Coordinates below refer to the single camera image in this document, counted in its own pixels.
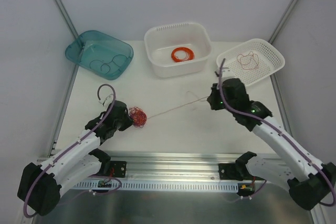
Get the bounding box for orange wire coil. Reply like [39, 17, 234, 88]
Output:
[171, 47, 196, 63]

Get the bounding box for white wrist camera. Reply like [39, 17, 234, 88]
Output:
[215, 67, 232, 78]
[98, 94, 113, 107]

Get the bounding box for ball of wires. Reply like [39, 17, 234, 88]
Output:
[129, 106, 147, 127]

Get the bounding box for teal transparent plastic bin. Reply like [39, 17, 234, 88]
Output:
[65, 30, 134, 80]

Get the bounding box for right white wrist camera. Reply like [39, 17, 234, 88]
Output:
[215, 67, 232, 78]

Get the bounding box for white slotted cable duct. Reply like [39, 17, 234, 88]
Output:
[73, 179, 238, 193]

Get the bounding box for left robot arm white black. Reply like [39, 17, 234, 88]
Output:
[17, 101, 133, 218]

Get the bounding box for aluminium frame post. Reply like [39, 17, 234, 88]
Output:
[268, 0, 302, 135]
[15, 0, 79, 224]

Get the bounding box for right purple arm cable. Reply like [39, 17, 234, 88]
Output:
[217, 58, 336, 207]

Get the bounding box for dark wires in teal bin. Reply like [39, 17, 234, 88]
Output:
[89, 55, 127, 74]

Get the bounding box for dark red wires in basket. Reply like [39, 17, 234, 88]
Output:
[237, 51, 260, 71]

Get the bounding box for aluminium mounting rail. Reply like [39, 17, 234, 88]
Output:
[107, 151, 241, 182]

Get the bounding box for white solid plastic tub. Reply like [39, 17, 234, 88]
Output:
[144, 22, 212, 78]

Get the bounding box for left aluminium frame post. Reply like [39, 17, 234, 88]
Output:
[15, 0, 79, 224]

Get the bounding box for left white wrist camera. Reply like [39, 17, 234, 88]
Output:
[98, 94, 113, 107]

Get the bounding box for white perforated plastic basket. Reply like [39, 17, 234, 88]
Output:
[216, 38, 285, 86]

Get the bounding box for right aluminium frame post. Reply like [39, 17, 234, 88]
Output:
[268, 0, 302, 135]

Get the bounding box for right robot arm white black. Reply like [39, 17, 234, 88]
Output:
[207, 78, 335, 210]

